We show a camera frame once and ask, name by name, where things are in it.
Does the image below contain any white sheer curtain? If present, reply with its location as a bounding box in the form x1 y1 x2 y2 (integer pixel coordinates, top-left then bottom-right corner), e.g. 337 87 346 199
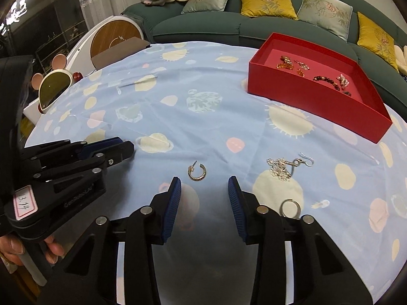
75 0 140 31

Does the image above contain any dark beaded bracelet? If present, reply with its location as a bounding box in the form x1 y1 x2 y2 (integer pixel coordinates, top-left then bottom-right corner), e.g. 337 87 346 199
312 74 341 91

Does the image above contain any yellow embroidered cushion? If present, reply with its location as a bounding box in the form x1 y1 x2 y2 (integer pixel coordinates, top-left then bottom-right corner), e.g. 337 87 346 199
357 12 399 72
238 0 298 20

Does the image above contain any silver dangle earring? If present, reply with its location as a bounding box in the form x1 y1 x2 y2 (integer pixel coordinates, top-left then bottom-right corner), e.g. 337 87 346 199
266 152 315 181

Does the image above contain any cream flower cushion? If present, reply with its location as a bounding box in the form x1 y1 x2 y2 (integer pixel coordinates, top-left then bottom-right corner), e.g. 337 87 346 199
394 44 407 74

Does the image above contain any person's left hand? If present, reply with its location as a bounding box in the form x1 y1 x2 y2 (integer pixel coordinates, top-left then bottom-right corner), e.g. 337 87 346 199
0 233 65 266

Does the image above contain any white appliance with wooden disc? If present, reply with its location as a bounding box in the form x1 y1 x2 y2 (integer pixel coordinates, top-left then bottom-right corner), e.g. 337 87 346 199
67 16 151 73

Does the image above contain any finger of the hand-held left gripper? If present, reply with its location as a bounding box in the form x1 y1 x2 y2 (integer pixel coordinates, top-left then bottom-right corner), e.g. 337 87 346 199
30 141 135 194
22 137 124 166

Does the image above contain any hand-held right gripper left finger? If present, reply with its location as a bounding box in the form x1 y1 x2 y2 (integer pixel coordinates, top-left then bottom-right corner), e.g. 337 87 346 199
38 176 182 305

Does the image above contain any dark green sofa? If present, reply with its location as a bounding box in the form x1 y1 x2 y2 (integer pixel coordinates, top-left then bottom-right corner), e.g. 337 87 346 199
121 0 407 118

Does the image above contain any white mouse-eared mirror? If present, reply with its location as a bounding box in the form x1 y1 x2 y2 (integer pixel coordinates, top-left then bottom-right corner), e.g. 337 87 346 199
24 55 75 123

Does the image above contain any blue planet print tablecloth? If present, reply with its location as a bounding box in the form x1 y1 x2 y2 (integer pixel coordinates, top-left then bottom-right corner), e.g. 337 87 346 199
24 40 407 305

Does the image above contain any red cardboard box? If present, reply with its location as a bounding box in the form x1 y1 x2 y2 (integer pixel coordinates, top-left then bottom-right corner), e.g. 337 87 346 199
247 32 392 143

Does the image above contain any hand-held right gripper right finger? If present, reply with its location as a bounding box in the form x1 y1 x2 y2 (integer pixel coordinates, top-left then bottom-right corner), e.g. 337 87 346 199
227 175 372 305

